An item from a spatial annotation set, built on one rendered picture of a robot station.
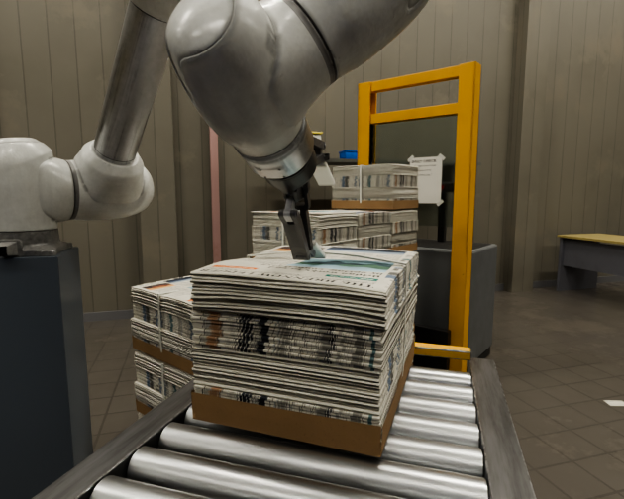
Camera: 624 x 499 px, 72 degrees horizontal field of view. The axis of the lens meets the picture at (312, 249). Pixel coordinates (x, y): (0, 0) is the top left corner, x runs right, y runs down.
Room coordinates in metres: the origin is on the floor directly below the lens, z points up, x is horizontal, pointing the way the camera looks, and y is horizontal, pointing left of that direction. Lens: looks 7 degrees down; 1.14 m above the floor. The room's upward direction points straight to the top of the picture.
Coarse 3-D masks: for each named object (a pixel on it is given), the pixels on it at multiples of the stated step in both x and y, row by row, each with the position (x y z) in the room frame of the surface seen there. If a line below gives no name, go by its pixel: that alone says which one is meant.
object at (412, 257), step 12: (264, 252) 0.81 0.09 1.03; (348, 252) 0.81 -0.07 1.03; (360, 252) 0.81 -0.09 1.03; (372, 252) 0.81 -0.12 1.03; (384, 252) 0.81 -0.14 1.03; (396, 252) 0.81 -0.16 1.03; (408, 252) 0.82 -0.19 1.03; (408, 264) 0.71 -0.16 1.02; (408, 276) 0.72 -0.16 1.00; (408, 288) 0.72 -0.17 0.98; (408, 300) 0.73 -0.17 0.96; (408, 312) 0.74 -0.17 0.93; (408, 324) 0.78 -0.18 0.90; (408, 336) 0.80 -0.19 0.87; (408, 348) 0.78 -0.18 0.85
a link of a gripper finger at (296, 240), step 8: (280, 216) 0.57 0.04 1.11; (296, 216) 0.57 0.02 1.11; (288, 224) 0.58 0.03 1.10; (296, 224) 0.58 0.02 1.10; (288, 232) 0.59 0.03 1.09; (296, 232) 0.59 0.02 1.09; (304, 232) 0.60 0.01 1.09; (288, 240) 0.60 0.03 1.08; (296, 240) 0.60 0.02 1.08; (304, 240) 0.60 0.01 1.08; (296, 248) 0.61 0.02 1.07; (304, 248) 0.61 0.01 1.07
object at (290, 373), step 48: (192, 288) 0.60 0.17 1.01; (240, 288) 0.58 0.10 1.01; (288, 288) 0.55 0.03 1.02; (336, 288) 0.53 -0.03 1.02; (384, 288) 0.52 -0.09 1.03; (192, 336) 0.61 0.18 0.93; (240, 336) 0.58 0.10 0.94; (288, 336) 0.56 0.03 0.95; (336, 336) 0.53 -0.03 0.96; (384, 336) 0.53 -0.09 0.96; (240, 384) 0.58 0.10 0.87; (288, 384) 0.56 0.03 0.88; (336, 384) 0.54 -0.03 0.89; (384, 384) 0.54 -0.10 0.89
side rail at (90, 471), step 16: (192, 384) 0.73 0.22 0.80; (176, 400) 0.67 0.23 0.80; (144, 416) 0.62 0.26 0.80; (160, 416) 0.62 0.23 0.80; (176, 416) 0.63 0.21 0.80; (128, 432) 0.58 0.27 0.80; (144, 432) 0.58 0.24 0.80; (160, 432) 0.59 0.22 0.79; (112, 448) 0.54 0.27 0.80; (128, 448) 0.54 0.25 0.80; (80, 464) 0.50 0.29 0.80; (96, 464) 0.50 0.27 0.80; (112, 464) 0.50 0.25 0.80; (128, 464) 0.52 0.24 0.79; (64, 480) 0.47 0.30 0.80; (80, 480) 0.47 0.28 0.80; (96, 480) 0.47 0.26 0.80; (48, 496) 0.45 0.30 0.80; (64, 496) 0.45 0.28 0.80; (80, 496) 0.45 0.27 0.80
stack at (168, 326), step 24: (144, 288) 1.40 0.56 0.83; (168, 288) 1.40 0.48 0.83; (144, 312) 1.39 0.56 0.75; (168, 312) 1.29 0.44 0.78; (144, 336) 1.38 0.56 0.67; (168, 336) 1.29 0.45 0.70; (144, 360) 1.39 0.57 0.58; (192, 360) 1.22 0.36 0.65; (144, 384) 1.41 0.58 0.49; (168, 384) 1.31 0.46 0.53
